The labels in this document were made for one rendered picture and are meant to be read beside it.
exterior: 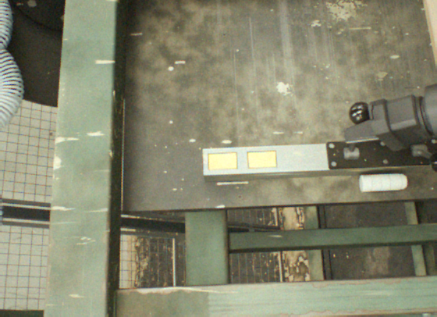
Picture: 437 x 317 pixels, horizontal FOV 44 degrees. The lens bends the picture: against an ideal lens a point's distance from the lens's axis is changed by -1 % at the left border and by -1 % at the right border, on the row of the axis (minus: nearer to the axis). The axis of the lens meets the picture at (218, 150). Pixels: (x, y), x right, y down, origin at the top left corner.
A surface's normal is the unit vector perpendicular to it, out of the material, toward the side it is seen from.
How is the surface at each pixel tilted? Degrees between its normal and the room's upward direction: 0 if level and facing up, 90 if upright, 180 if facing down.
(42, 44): 90
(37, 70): 90
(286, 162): 58
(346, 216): 0
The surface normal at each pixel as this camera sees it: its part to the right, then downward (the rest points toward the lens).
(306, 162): -0.02, -0.35
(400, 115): -0.56, -0.27
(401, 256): -0.86, -0.15
